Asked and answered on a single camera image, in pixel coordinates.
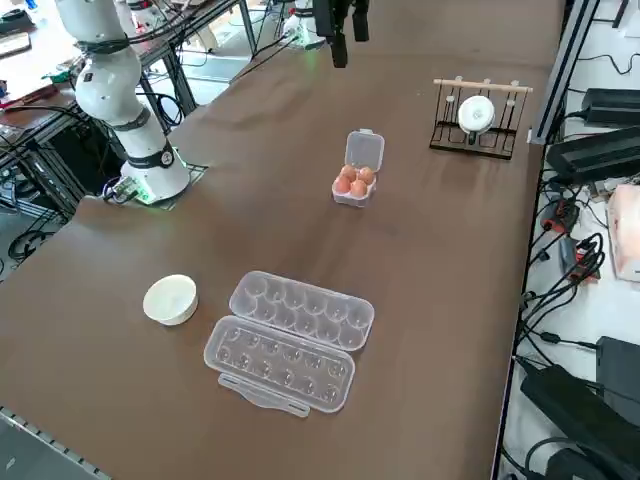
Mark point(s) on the transparent twelve-slot egg tray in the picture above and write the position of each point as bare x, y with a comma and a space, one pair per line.
280, 370

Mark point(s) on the pale pink box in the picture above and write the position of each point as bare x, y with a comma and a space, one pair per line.
625, 235

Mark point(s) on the white bowl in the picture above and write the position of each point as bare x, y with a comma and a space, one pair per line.
170, 300

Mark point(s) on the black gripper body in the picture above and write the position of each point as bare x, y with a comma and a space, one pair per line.
327, 17

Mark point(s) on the brown egg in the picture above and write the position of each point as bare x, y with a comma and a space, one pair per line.
346, 171
342, 185
366, 175
358, 188

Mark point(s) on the aluminium frame post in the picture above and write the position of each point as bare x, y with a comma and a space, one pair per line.
560, 75

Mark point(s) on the grey aluminium frame rail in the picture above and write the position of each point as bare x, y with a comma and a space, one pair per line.
45, 440

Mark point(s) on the white cup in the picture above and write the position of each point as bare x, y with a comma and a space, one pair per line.
476, 114

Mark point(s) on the small four-slot egg tray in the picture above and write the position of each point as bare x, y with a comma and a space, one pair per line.
365, 150

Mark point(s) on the black power brick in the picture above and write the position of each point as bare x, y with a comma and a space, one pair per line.
612, 106
620, 370
575, 415
595, 155

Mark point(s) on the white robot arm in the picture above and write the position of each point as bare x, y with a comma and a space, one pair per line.
302, 30
125, 100

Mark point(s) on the red black power strip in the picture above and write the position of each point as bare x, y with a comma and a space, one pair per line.
560, 216
580, 260

